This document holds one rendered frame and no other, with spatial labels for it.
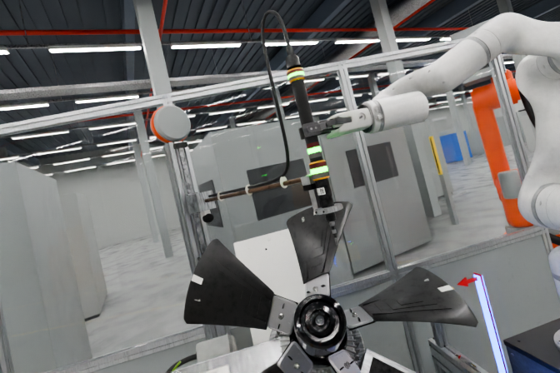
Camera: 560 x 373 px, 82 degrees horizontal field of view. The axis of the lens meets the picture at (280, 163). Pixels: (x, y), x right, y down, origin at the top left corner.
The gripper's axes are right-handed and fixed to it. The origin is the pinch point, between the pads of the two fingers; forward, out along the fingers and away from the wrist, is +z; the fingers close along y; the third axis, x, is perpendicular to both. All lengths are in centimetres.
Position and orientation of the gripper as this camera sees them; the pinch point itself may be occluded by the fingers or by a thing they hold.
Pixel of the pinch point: (308, 131)
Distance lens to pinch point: 81.8
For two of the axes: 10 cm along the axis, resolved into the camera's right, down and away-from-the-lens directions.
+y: -1.4, 0.8, 9.9
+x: -2.4, -9.7, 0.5
